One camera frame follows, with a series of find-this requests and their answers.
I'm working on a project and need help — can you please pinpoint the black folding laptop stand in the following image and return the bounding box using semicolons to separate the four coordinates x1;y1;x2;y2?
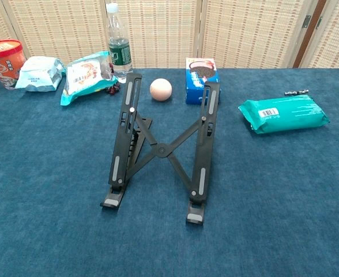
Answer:
99;72;221;226

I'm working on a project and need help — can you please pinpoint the peach coloured ball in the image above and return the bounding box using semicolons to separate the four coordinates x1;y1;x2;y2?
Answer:
149;78;173;102

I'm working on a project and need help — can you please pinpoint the blue cookie box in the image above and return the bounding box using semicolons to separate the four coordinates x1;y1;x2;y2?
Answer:
185;57;222;106

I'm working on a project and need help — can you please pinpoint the clear water bottle green label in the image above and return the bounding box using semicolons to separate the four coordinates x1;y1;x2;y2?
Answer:
105;2;134;84

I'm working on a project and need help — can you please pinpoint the teal white shrimp snack bag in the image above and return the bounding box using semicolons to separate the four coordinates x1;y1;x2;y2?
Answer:
60;51;119;107

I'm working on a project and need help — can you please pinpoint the teal wet wipes pack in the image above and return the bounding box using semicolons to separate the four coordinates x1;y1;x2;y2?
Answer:
238;94;331;135

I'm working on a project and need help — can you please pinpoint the blue felt table mat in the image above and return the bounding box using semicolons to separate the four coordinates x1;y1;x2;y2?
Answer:
0;68;339;277

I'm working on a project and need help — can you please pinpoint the bamboo folding screen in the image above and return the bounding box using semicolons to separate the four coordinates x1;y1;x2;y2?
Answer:
0;0;339;69

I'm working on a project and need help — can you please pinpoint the light blue tissue pack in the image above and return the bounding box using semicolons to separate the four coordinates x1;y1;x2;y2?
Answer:
14;56;66;92

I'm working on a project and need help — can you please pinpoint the red instant noodle cup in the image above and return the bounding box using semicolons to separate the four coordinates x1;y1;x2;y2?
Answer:
0;39;27;90

